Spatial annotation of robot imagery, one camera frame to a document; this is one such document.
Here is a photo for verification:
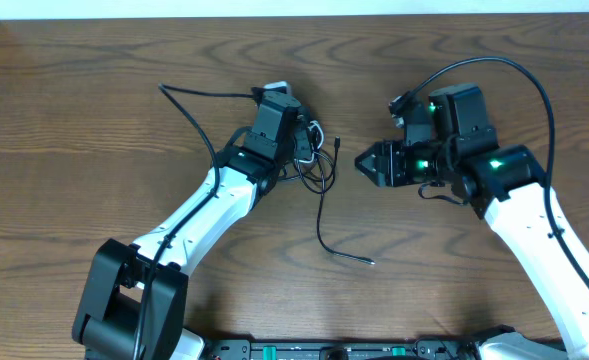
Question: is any white usb cable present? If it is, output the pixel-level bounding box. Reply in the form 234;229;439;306
296;119;325;165

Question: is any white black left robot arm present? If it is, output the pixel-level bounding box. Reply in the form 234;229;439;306
71;105;312;359

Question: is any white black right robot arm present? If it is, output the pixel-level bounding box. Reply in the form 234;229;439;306
355;102;589;359

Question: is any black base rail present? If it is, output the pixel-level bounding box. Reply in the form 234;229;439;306
199;337;480;360

